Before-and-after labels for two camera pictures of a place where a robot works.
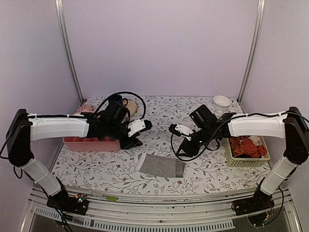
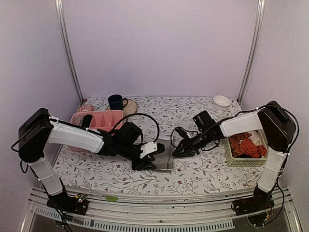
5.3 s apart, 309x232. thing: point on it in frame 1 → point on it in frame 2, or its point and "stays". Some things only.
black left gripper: [131, 143] → [144, 165]
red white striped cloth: [86, 108] stays
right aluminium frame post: [257, 36] stays
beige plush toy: [131, 105] stays
